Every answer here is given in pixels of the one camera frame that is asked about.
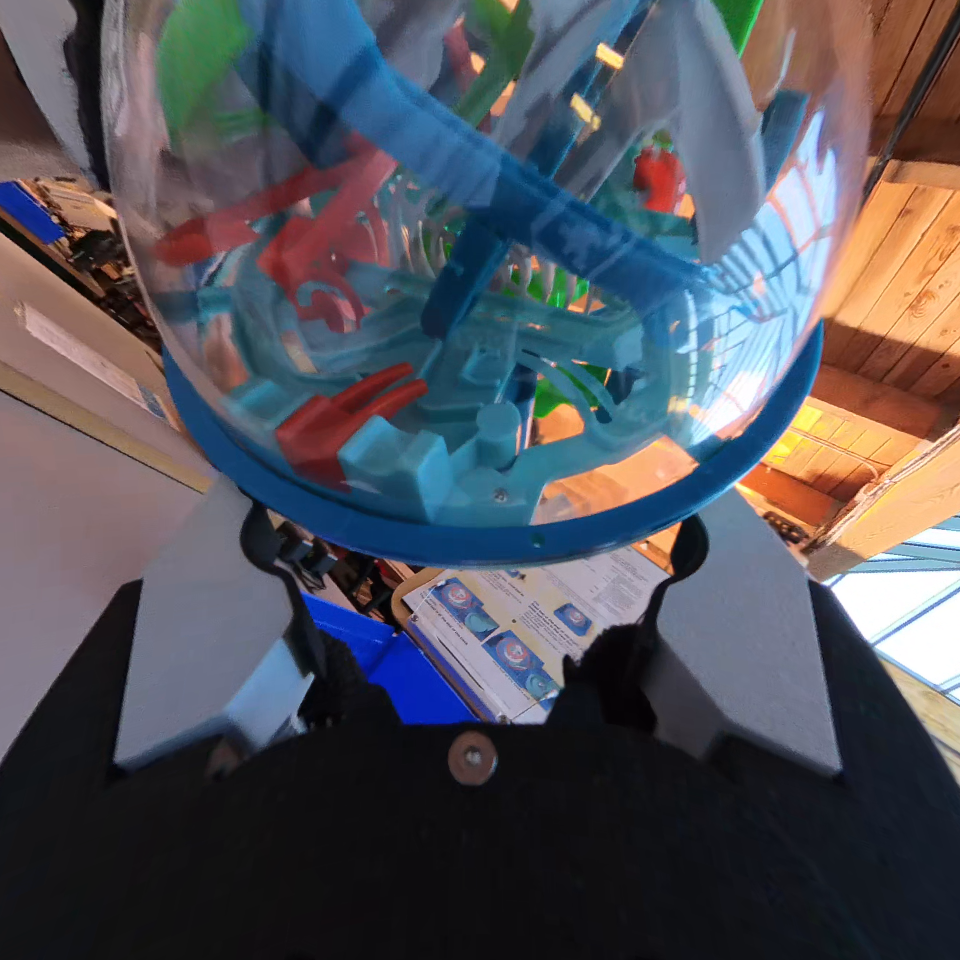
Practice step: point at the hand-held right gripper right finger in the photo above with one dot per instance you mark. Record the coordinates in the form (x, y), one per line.
(750, 652)

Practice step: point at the clear plastic maze ball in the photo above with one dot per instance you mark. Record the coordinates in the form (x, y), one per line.
(450, 337)

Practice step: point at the white instruction sheet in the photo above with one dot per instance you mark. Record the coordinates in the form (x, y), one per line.
(517, 630)

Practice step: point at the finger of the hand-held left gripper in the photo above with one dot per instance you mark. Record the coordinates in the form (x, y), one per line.
(52, 52)
(724, 112)

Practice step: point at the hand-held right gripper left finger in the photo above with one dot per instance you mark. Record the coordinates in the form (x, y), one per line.
(202, 637)

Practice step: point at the glass window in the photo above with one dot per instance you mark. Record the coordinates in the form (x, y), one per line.
(907, 622)

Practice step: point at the small blue plastic bin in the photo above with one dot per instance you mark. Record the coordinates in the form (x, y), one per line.
(26, 210)

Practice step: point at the white paper label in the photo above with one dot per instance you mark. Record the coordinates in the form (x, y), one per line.
(82, 356)

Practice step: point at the large blue plastic bin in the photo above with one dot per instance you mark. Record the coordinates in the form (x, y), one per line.
(405, 675)

